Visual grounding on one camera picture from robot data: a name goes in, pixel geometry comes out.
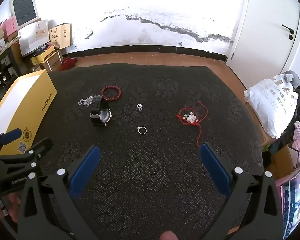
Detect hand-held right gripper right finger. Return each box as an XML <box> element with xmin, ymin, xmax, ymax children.
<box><xmin>199</xmin><ymin>142</ymin><xmax>284</xmax><ymax>240</ymax></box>

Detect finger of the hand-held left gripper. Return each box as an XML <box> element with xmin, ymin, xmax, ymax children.
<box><xmin>0</xmin><ymin>137</ymin><xmax>53</xmax><ymax>174</ymax></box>
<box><xmin>0</xmin><ymin>128</ymin><xmax>22</xmax><ymax>155</ymax></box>

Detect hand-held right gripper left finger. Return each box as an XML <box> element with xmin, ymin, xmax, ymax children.
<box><xmin>17</xmin><ymin>144</ymin><xmax>101</xmax><ymax>240</ymax></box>

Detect yellow cardboard box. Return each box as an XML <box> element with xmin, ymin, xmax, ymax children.
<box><xmin>0</xmin><ymin>69</ymin><xmax>58</xmax><ymax>157</ymax></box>

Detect black wrist watch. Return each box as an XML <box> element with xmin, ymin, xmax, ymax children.
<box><xmin>90</xmin><ymin>95</ymin><xmax>113</xmax><ymax>127</ymax></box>

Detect red string bracelet silver charms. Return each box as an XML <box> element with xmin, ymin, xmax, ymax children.
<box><xmin>175</xmin><ymin>101</ymin><xmax>209</xmax><ymax>149</ymax></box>

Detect silver chain necklace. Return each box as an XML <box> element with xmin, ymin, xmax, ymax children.
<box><xmin>77</xmin><ymin>96</ymin><xmax>95</xmax><ymax>107</ymax></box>

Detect person's left hand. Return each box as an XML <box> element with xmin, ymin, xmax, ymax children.
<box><xmin>0</xmin><ymin>192</ymin><xmax>22</xmax><ymax>223</ymax></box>

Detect person's right hand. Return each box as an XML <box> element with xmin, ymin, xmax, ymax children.
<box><xmin>160</xmin><ymin>231</ymin><xmax>178</xmax><ymax>240</ymax></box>

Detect black speaker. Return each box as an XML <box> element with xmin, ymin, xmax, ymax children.
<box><xmin>0</xmin><ymin>66</ymin><xmax>15</xmax><ymax>85</ymax></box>

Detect open cardboard box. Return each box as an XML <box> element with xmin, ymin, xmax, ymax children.
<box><xmin>272</xmin><ymin>145</ymin><xmax>300</xmax><ymax>180</ymax></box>

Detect brown cardboard carton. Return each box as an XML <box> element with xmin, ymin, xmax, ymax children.
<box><xmin>41</xmin><ymin>54</ymin><xmax>63</xmax><ymax>72</ymax></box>

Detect blue white printed package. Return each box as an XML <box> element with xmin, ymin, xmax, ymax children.
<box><xmin>277</xmin><ymin>167</ymin><xmax>300</xmax><ymax>230</ymax></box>

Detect yellow black carton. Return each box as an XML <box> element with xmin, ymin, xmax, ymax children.
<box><xmin>30</xmin><ymin>45</ymin><xmax>61</xmax><ymax>65</ymax></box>

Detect red cloth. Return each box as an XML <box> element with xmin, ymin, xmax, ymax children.
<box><xmin>61</xmin><ymin>57</ymin><xmax>78</xmax><ymax>71</ymax></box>

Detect white plastic bag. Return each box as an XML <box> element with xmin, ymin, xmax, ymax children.
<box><xmin>244</xmin><ymin>74</ymin><xmax>300</xmax><ymax>138</ymax></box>

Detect white paper bag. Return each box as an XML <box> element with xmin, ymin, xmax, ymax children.
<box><xmin>17</xmin><ymin>20</ymin><xmax>52</xmax><ymax>55</ymax></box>

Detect pink paper bag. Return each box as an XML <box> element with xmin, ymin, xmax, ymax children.
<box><xmin>1</xmin><ymin>17</ymin><xmax>18</xmax><ymax>43</ymax></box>

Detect kraft paper bag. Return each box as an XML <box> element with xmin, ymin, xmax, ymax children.
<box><xmin>49</xmin><ymin>23</ymin><xmax>72</xmax><ymax>49</ymax></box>

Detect white framed monitor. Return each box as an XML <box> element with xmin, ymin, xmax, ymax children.
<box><xmin>9</xmin><ymin>0</ymin><xmax>40</xmax><ymax>29</ymax></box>

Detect white door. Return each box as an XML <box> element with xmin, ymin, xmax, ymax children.
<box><xmin>226</xmin><ymin>0</ymin><xmax>300</xmax><ymax>80</ymax></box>

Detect red bead bracelet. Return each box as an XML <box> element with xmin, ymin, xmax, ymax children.
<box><xmin>101</xmin><ymin>85</ymin><xmax>122</xmax><ymax>102</ymax></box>

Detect black frame desk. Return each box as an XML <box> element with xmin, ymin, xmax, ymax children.
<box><xmin>0</xmin><ymin>36</ymin><xmax>23</xmax><ymax>98</ymax></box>

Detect black door handle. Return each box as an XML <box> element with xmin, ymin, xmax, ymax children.
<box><xmin>282</xmin><ymin>24</ymin><xmax>295</xmax><ymax>40</ymax></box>

